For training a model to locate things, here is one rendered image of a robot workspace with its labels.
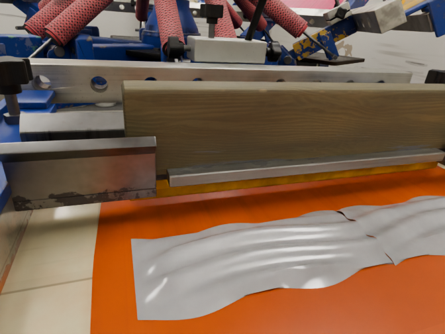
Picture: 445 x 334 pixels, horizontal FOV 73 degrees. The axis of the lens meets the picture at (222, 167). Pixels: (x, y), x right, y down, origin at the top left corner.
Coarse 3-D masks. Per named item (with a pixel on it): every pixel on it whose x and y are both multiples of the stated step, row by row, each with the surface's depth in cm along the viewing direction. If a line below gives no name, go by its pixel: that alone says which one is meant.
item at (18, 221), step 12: (12, 204) 20; (0, 216) 18; (12, 216) 20; (24, 216) 22; (0, 228) 18; (12, 228) 20; (24, 228) 22; (0, 240) 18; (12, 240) 20; (0, 252) 18; (12, 252) 20; (0, 264) 18; (0, 276) 18; (0, 288) 18
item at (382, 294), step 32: (224, 192) 29; (256, 192) 30; (288, 192) 30; (128, 224) 24; (160, 224) 24; (192, 224) 25; (96, 256) 21; (128, 256) 21; (96, 288) 18; (128, 288) 18; (288, 288) 19; (320, 288) 20; (352, 288) 20; (384, 288) 20; (416, 288) 20; (96, 320) 16; (128, 320) 17; (160, 320) 17; (192, 320) 17; (224, 320) 17; (256, 320) 17; (288, 320) 17; (320, 320) 17; (352, 320) 18; (384, 320) 18; (416, 320) 18
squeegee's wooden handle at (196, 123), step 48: (144, 96) 21; (192, 96) 22; (240, 96) 24; (288, 96) 25; (336, 96) 26; (384, 96) 28; (432, 96) 30; (192, 144) 24; (240, 144) 25; (288, 144) 27; (336, 144) 29; (384, 144) 31; (432, 144) 33
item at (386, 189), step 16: (368, 176) 35; (384, 176) 35; (400, 176) 36; (416, 176) 36; (432, 176) 36; (320, 192) 31; (336, 192) 31; (352, 192) 31; (368, 192) 31; (384, 192) 32; (400, 192) 32; (416, 192) 32; (432, 192) 32; (336, 208) 28; (416, 256) 23; (432, 256) 23; (416, 272) 21; (432, 272) 22; (432, 288) 20
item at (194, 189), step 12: (372, 168) 33; (384, 168) 34; (396, 168) 34; (408, 168) 35; (420, 168) 36; (252, 180) 29; (264, 180) 29; (276, 180) 30; (288, 180) 30; (300, 180) 31; (312, 180) 31; (168, 192) 27; (180, 192) 27; (192, 192) 27; (204, 192) 28
